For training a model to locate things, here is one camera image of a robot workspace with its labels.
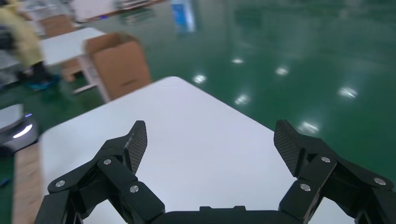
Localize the brown wooden board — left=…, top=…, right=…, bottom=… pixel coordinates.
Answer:
left=12, top=141, right=44, bottom=224

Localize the open brown cardboard box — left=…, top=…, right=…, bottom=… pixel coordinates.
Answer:
left=39, top=14, right=78, bottom=38

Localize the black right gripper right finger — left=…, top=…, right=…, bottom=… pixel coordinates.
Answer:
left=273, top=119, right=396, bottom=224

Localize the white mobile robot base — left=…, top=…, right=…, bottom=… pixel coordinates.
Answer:
left=0, top=103, right=40, bottom=157

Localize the white table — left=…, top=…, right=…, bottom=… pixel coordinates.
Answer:
left=0, top=27, right=111, bottom=103
left=69, top=0, right=168, bottom=23

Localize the small brown cardboard box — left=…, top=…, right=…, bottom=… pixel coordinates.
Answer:
left=60, top=58, right=84, bottom=83

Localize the blue and white sign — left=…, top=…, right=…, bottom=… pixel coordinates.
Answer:
left=170, top=0, right=196, bottom=34

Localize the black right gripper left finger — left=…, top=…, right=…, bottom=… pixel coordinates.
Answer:
left=35, top=119, right=165, bottom=224

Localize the person in yellow coat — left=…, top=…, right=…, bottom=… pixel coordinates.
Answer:
left=0, top=0, right=61, bottom=91

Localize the large brown cardboard box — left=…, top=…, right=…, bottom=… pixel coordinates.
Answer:
left=83, top=32, right=153, bottom=101

